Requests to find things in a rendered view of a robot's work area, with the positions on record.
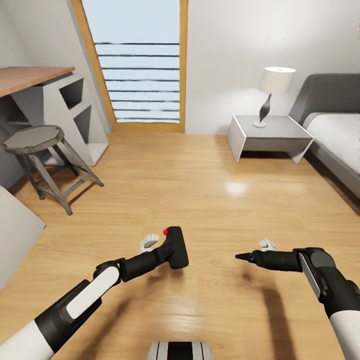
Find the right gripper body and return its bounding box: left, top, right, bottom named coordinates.
left=255, top=250, right=287, bottom=272

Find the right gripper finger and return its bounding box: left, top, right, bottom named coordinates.
left=235, top=251, right=256, bottom=262

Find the digital camera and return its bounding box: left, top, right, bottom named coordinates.
left=160, top=226, right=189, bottom=270

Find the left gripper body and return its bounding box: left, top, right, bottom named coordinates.
left=135, top=247, right=165, bottom=277

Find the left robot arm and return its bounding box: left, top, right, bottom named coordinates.
left=0, top=233, right=175, bottom=360

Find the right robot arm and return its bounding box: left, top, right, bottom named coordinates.
left=235, top=238, right=360, bottom=360

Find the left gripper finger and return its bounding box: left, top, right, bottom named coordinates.
left=162, top=249, right=175, bottom=258

